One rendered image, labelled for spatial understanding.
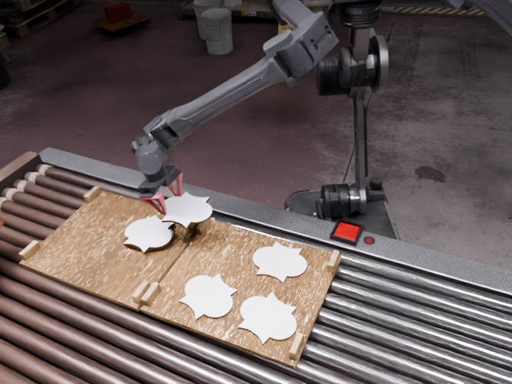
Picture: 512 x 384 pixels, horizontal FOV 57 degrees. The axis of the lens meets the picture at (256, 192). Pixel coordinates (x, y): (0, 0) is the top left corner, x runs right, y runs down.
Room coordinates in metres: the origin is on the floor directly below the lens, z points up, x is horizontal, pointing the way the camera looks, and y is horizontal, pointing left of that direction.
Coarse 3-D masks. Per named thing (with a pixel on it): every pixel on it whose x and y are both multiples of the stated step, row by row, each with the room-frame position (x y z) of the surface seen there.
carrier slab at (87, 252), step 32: (64, 224) 1.09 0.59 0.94; (96, 224) 1.08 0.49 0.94; (128, 224) 1.06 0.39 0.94; (32, 256) 0.96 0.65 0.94; (64, 256) 0.95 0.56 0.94; (96, 256) 0.94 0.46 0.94; (128, 256) 0.93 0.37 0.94; (160, 256) 0.92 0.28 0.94; (96, 288) 0.82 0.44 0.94; (128, 288) 0.81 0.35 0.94
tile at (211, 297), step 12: (204, 276) 0.82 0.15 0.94; (216, 276) 0.82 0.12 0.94; (192, 288) 0.79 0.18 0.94; (204, 288) 0.78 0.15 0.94; (216, 288) 0.78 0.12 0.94; (228, 288) 0.77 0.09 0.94; (180, 300) 0.75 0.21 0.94; (192, 300) 0.75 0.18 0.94; (204, 300) 0.74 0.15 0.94; (216, 300) 0.74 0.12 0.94; (228, 300) 0.74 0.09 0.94; (204, 312) 0.71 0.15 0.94; (216, 312) 0.70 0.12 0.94; (228, 312) 0.70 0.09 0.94
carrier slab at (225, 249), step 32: (224, 224) 1.02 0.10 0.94; (192, 256) 0.90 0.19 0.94; (224, 256) 0.89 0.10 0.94; (320, 256) 0.86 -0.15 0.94; (256, 288) 0.77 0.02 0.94; (288, 288) 0.76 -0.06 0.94; (320, 288) 0.75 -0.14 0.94; (192, 320) 0.69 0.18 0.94; (224, 320) 0.69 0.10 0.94; (256, 352) 0.59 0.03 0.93; (288, 352) 0.58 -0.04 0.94
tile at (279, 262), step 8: (264, 248) 0.90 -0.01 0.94; (272, 248) 0.90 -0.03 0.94; (280, 248) 0.89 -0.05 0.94; (288, 248) 0.89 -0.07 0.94; (296, 248) 0.89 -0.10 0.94; (256, 256) 0.87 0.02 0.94; (264, 256) 0.87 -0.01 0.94; (272, 256) 0.87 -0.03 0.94; (280, 256) 0.87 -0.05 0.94; (288, 256) 0.86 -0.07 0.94; (296, 256) 0.86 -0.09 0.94; (256, 264) 0.84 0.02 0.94; (264, 264) 0.84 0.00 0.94; (272, 264) 0.84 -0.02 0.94; (280, 264) 0.84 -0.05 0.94; (288, 264) 0.83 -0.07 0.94; (296, 264) 0.83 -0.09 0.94; (304, 264) 0.83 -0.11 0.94; (264, 272) 0.82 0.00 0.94; (272, 272) 0.81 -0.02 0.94; (280, 272) 0.81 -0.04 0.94; (288, 272) 0.81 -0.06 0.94; (296, 272) 0.81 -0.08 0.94; (304, 272) 0.81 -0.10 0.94; (280, 280) 0.78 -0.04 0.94
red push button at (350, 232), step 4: (340, 224) 0.98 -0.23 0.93; (344, 224) 0.98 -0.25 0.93; (348, 224) 0.98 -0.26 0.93; (340, 228) 0.97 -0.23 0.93; (344, 228) 0.97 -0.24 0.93; (348, 228) 0.96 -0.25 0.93; (352, 228) 0.96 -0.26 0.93; (356, 228) 0.96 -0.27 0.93; (336, 232) 0.95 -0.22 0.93; (340, 232) 0.95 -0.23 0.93; (344, 232) 0.95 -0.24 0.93; (348, 232) 0.95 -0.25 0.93; (352, 232) 0.94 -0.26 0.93; (356, 232) 0.94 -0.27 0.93; (340, 236) 0.93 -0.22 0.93; (344, 236) 0.93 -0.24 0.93; (348, 236) 0.93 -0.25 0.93; (352, 236) 0.93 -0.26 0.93; (356, 236) 0.93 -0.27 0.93
